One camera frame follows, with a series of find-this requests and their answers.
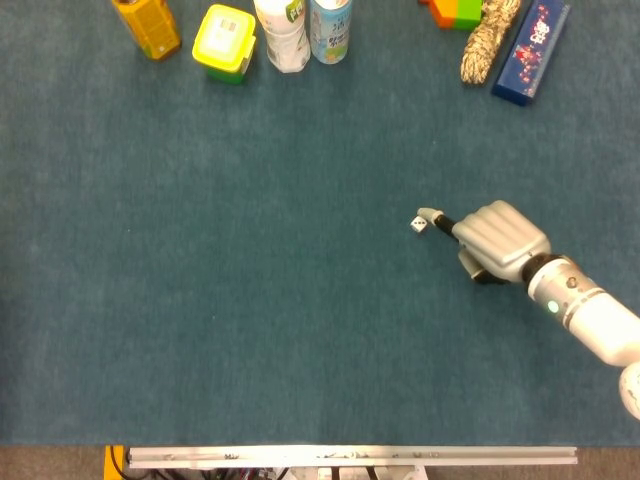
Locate light blue can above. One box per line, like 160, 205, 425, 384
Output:
309, 0, 354, 65

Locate teal felt table mat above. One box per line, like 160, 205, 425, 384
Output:
0, 0, 640, 447

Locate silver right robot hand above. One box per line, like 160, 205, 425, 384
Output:
416, 200, 553, 286

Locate long blue printed box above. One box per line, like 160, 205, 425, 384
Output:
491, 0, 572, 108

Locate aluminium frame rail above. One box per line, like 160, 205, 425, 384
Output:
125, 445, 579, 470

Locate yellow frame bracket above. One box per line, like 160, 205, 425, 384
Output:
103, 445, 127, 480

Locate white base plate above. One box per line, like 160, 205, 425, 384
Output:
288, 466, 429, 480

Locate white bottle with green label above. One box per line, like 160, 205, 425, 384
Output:
252, 0, 311, 74

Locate orange and green block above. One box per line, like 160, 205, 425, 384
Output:
418, 0, 485, 31

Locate yellow lidded green container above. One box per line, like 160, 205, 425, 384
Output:
191, 3, 258, 85

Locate coiled beige braided rope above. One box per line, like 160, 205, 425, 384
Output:
459, 0, 522, 85

